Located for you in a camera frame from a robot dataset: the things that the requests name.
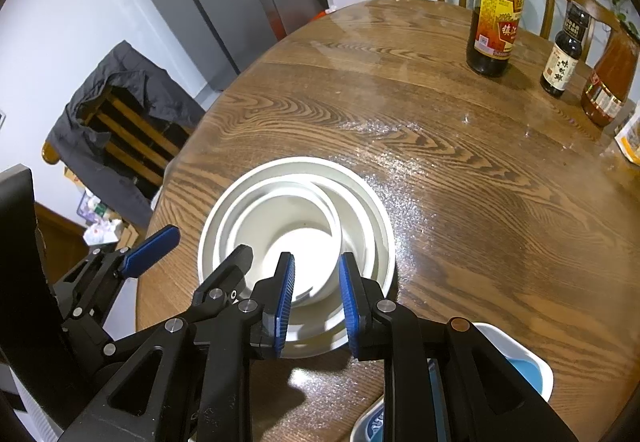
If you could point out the blue square plate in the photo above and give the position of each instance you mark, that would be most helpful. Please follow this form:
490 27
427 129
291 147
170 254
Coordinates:
525 372

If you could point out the red chili sauce bottle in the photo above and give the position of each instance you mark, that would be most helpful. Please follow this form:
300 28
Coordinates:
610 87

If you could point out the large dark vinegar bottle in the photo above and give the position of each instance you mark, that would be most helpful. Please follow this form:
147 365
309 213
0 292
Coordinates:
495 22

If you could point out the pile of bags and papers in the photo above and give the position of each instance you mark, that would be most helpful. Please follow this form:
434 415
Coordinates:
102 222

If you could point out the white ramekin bowl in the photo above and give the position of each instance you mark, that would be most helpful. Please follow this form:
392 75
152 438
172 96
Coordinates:
300 242

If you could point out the grey refrigerator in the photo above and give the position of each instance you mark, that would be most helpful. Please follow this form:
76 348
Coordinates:
220 7

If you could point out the chair with grey jacket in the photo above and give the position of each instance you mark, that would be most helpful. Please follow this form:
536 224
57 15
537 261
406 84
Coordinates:
100 147

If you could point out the white square dish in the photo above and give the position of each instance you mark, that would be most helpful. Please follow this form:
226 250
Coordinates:
542 379

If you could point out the small leafy vine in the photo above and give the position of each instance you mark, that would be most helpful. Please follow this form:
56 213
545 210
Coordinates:
627 15

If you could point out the wooden slatted chair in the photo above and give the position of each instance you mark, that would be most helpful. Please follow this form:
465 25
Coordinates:
131 122

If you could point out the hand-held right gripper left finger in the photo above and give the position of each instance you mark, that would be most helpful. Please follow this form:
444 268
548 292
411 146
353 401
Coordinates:
281 307

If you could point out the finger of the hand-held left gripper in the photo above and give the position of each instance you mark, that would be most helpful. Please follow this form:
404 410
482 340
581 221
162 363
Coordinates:
225 274
150 249

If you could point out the small blue patterned plate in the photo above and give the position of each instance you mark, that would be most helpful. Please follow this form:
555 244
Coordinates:
376 424

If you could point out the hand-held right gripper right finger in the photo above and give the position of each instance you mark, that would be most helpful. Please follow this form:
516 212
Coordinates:
350 307

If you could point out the large white bowl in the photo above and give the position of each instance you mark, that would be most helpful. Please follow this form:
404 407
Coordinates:
320 339

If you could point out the small dark sauce bottle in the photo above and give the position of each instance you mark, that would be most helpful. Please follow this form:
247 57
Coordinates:
562 62

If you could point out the white flour bag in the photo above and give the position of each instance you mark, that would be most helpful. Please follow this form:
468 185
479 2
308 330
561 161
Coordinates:
631 135

